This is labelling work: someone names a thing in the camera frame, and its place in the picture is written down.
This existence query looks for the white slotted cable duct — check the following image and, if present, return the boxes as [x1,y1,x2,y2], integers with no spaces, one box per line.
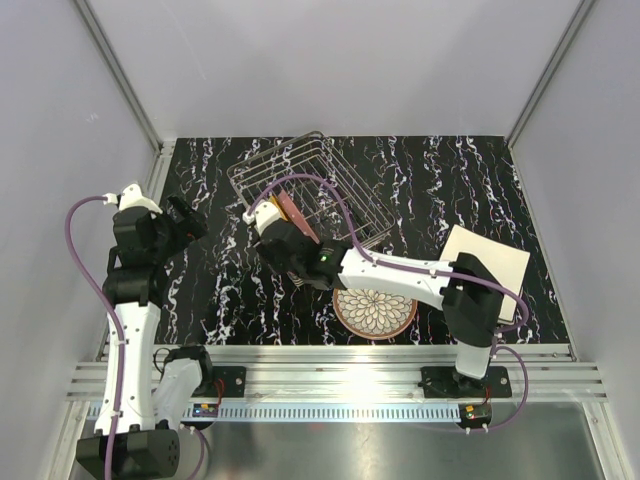
[182,402,460,423]

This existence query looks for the pink polka dot plate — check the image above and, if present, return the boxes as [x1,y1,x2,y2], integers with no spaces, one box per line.
[277,190,319,244]

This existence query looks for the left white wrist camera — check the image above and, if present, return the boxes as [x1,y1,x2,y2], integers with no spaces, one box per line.
[118,183,163,214]

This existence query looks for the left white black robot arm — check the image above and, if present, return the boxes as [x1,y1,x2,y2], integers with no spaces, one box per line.
[76,184,215,479]

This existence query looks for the purple cable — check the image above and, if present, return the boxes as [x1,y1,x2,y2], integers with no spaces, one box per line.
[244,172,530,431]
[65,195,209,479]

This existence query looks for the floral patterned brown plate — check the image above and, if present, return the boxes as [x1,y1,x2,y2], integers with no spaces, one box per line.
[333,289,418,340]

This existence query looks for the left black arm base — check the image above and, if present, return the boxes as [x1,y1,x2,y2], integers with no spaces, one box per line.
[192,365,247,399]

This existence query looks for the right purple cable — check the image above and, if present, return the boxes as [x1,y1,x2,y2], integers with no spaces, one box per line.
[244,172,530,431]

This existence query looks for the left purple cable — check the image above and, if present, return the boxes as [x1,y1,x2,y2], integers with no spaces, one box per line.
[65,195,209,479]

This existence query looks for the orange polka dot plate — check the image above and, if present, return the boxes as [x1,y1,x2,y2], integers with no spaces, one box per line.
[269,195,288,221]

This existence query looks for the metal wire dish rack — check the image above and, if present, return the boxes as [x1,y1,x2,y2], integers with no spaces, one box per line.
[226,130,394,289]

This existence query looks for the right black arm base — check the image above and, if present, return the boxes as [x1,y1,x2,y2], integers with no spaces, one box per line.
[418,366,512,399]

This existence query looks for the aluminium frame post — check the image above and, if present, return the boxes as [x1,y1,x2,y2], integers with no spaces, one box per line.
[506,0,598,150]
[70,0,165,157]

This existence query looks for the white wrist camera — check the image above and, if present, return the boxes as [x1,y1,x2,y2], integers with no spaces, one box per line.
[118,183,163,214]
[242,200,283,236]

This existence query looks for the black marble pattern mat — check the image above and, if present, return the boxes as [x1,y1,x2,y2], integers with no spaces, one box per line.
[156,136,569,345]

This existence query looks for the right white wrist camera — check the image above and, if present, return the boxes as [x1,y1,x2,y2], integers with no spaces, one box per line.
[242,200,283,236]

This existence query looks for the aluminium mounting rail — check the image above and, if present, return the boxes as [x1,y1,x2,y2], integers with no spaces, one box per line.
[66,343,609,407]

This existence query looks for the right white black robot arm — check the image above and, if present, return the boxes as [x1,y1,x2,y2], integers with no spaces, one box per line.
[255,218,504,397]

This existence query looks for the right aluminium frame post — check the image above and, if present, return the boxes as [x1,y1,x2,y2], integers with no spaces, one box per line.
[506,0,598,150]

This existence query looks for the left aluminium frame post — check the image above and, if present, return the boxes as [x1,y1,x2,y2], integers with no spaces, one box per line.
[70,0,165,157]

